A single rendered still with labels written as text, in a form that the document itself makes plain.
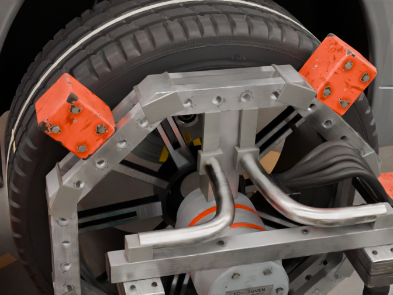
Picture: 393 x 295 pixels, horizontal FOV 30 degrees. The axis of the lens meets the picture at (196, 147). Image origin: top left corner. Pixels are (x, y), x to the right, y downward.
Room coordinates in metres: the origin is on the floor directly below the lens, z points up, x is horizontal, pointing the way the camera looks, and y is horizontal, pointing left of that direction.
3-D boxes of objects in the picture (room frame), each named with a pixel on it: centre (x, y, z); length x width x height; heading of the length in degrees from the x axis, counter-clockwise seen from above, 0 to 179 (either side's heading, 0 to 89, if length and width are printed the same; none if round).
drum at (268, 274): (0.91, -0.06, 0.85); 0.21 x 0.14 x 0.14; 16
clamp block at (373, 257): (0.83, -0.26, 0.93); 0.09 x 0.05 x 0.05; 16
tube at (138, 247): (0.83, 0.02, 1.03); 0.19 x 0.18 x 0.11; 16
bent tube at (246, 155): (0.89, -0.17, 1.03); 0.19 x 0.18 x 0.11; 16
